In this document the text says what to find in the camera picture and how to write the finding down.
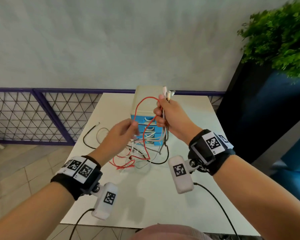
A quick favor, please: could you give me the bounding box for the person's right hand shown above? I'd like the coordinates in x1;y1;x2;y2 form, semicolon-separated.
154;95;203;145

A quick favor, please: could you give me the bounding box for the person's left hand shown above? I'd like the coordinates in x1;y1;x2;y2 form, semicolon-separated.
89;118;140;167

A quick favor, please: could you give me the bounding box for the grey braided cable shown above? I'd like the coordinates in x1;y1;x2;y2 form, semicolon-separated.
130;90;176;158

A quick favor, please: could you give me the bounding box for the blue plastic drawer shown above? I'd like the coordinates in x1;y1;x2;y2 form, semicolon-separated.
137;124;165;134
139;133;165;142
131;114;165;125
140;140;165;147

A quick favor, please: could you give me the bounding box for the red cable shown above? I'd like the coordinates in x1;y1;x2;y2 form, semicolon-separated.
109;96;159;170

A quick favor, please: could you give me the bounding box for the white drawer cabinet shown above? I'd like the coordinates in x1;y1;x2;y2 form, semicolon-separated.
130;85;170;147

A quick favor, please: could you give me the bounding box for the person's left forearm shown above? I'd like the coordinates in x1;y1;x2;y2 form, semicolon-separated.
0;182;75;240

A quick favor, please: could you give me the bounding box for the person's right forearm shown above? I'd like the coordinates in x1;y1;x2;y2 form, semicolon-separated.
212;155;300;240

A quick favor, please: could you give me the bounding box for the person's pink shirt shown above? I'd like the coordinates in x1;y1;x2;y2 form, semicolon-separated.
130;223;213;240

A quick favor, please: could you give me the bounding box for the black planter box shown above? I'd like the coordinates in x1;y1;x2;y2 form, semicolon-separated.
216;53;300;164

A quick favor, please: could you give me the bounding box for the white table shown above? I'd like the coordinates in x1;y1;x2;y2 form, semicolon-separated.
60;93;260;237

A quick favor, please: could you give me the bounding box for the green artificial plant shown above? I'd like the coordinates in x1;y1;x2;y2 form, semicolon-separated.
237;0;300;79

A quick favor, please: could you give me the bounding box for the right black wrist strap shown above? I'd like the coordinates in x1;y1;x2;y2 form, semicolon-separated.
188;129;236;176

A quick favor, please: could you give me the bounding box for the black wrist strap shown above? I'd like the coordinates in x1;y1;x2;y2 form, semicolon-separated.
188;129;236;176
51;155;103;201

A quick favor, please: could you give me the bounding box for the left black wrist strap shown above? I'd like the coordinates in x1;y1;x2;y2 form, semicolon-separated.
51;155;103;201

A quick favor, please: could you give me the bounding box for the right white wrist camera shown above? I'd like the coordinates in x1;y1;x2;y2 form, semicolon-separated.
168;155;199;195

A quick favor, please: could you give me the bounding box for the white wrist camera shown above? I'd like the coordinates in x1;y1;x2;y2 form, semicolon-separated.
168;155;199;195
91;182;118;220

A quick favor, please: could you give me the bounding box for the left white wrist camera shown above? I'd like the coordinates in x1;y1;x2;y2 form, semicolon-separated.
91;182;118;220

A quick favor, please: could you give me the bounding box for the black camera cable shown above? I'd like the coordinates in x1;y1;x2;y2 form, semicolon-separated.
194;182;240;240
76;208;95;240

